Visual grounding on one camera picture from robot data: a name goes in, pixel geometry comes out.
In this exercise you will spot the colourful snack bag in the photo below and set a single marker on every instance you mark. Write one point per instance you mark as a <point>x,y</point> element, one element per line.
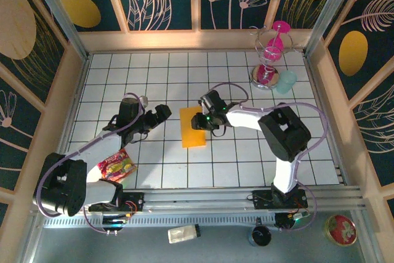
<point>118,167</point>

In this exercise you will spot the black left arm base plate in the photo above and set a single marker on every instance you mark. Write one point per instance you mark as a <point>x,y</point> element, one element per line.
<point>135,201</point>

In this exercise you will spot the aluminium mounting rail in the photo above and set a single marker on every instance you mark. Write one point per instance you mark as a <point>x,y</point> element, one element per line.
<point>197,199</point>

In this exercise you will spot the clear jar with black lid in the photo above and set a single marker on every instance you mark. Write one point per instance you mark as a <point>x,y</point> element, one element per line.
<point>183,234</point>

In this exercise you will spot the pink wine glass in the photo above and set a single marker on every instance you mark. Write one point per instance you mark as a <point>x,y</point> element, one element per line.
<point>274,47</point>

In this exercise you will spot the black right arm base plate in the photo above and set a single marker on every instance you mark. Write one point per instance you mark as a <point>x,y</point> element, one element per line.
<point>261,199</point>

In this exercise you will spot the red round tin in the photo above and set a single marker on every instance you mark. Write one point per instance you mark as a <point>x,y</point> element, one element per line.
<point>341,230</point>

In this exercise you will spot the yellow paper sheet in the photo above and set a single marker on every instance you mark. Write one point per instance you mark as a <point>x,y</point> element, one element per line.
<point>192,138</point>

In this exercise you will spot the black round cap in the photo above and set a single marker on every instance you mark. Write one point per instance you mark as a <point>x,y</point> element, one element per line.
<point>260,235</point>

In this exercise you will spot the teal plastic cup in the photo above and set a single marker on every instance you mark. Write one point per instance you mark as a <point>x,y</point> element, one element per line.
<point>286,82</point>

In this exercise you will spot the aluminium frame post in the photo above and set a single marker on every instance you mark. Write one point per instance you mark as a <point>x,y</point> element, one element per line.
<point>60,13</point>
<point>332,13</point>

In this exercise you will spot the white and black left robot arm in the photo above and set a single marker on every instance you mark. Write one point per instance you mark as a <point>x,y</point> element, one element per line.
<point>101,144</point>

